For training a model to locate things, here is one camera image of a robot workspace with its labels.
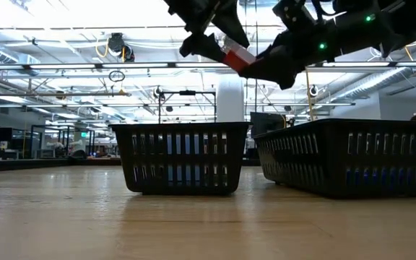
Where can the small black slotted basket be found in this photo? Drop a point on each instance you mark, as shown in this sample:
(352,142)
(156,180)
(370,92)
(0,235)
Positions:
(179,126)

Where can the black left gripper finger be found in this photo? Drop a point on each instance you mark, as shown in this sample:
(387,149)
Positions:
(229,21)
(202,47)

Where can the black aluminium table frame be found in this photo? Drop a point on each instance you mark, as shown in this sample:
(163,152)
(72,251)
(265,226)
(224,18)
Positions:
(31,165)

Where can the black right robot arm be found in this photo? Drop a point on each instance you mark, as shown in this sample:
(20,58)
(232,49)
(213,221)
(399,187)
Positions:
(392,21)

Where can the black perforated computer case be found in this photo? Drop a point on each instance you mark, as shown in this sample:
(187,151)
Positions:
(265,124)

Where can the blue box with white label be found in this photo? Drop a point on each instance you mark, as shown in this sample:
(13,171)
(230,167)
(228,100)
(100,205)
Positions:
(365,177)

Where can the red plug charger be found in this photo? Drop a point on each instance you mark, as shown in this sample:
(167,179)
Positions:
(235,59)

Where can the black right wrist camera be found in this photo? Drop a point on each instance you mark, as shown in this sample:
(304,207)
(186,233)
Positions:
(294,14)

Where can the black background rig frame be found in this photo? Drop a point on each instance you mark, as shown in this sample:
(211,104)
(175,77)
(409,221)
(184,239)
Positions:
(187,92)

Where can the white building pillar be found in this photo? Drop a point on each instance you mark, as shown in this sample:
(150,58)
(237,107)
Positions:
(229,104)

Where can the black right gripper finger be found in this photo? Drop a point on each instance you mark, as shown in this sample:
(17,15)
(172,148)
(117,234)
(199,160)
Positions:
(276,74)
(287,52)

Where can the long black slotted basket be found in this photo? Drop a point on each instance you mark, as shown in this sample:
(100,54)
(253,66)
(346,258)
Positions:
(338,159)

